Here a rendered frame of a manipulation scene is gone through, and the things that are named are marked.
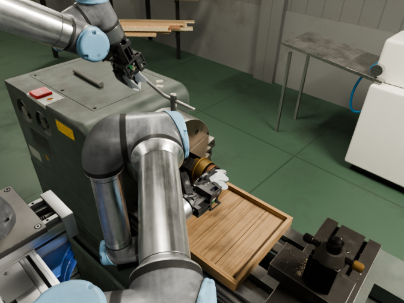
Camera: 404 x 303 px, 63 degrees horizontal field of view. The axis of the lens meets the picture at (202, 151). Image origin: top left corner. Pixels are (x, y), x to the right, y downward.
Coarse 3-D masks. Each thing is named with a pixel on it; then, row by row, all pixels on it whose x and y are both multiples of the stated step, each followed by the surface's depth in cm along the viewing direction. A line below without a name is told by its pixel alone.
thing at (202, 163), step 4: (196, 160) 114; (200, 160) 111; (204, 160) 112; (208, 160) 113; (196, 164) 110; (200, 164) 110; (204, 164) 110; (208, 164) 110; (212, 164) 113; (196, 168) 110; (200, 168) 110; (204, 168) 110; (208, 168) 109; (212, 168) 109; (216, 168) 110; (192, 172) 111; (196, 172) 110; (200, 172) 109; (204, 172) 109; (192, 176) 112; (196, 176) 111
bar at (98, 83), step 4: (76, 68) 136; (76, 72) 134; (80, 72) 132; (84, 72) 132; (84, 76) 130; (88, 76) 129; (92, 76) 129; (88, 80) 129; (92, 80) 127; (96, 80) 126; (96, 84) 126; (100, 84) 125
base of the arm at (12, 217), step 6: (0, 198) 80; (0, 204) 79; (6, 204) 81; (0, 210) 79; (6, 210) 80; (12, 210) 83; (0, 216) 78; (6, 216) 81; (12, 216) 81; (0, 222) 78; (6, 222) 79; (12, 222) 81; (0, 228) 77; (6, 228) 79; (12, 228) 81; (0, 234) 78; (6, 234) 79
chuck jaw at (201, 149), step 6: (204, 138) 122; (210, 138) 122; (198, 144) 120; (204, 144) 120; (210, 144) 122; (192, 150) 119; (198, 150) 118; (204, 150) 118; (210, 150) 119; (192, 156) 119; (198, 156) 116; (204, 156) 116
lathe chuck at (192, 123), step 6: (186, 114) 117; (186, 120) 111; (192, 120) 114; (198, 120) 116; (186, 126) 112; (192, 126) 115; (198, 126) 118; (204, 126) 121; (192, 132) 116; (198, 132) 119; (204, 132) 123; (192, 138) 118; (198, 138) 121; (192, 144) 120
